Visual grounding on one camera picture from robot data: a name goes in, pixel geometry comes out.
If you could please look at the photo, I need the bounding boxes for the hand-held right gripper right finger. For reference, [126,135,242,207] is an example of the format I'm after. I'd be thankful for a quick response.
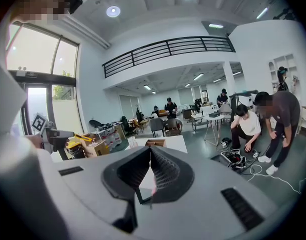
[150,146,195,203]

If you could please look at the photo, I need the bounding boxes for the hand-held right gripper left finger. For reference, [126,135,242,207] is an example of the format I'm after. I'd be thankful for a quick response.
[101,146,152,201]

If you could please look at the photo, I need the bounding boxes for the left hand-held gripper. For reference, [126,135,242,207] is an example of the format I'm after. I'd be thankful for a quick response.
[31,112,75,153]

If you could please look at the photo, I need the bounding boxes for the brown divided box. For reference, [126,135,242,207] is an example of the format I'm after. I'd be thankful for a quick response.
[145,138,167,148]

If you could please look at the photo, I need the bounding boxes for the person's left forearm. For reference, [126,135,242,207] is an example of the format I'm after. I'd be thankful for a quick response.
[25,133,44,150]

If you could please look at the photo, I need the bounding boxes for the yellow flat tool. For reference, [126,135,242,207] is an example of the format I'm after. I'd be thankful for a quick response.
[74,133,93,142]

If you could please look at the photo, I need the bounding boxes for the glass entrance door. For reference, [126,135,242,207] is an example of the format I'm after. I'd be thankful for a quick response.
[19,82,52,136]

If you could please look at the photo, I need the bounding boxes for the brown cardboard carton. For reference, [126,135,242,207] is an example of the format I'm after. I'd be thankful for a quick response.
[85,138,110,158]

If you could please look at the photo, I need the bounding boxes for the group of clear water bottles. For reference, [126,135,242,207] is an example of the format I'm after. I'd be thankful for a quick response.
[104,130,122,149]

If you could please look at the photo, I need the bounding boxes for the brown round-back chair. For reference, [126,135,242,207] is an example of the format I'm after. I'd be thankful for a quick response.
[164,117,184,137]

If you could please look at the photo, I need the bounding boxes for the black office chair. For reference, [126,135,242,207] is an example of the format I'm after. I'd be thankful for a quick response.
[120,115,138,135]

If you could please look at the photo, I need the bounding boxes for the grey upholstered chair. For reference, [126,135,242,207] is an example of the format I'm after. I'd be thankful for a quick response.
[150,117,166,138]

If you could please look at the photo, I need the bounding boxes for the person's white shirt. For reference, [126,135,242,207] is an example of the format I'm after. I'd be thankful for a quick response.
[0,51,71,240]

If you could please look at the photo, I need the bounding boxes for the black and white headset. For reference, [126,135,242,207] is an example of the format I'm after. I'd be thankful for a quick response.
[220,150,248,170]

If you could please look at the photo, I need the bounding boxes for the round white side table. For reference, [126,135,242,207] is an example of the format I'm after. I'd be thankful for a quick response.
[203,113,225,147]

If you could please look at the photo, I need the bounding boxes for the black balcony railing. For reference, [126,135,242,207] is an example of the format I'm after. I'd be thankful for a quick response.
[101,35,237,79]

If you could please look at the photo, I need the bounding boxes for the person's head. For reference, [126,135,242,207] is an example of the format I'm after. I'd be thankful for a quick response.
[10,0,71,24]

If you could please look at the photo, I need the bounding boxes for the round ceiling light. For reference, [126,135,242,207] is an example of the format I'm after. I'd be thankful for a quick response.
[106,5,121,18]

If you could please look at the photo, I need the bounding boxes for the white cable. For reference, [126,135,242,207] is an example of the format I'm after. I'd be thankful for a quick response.
[247,163,303,195]

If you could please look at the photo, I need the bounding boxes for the white wall shelf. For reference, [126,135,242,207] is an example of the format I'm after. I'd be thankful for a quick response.
[268,53,299,95]

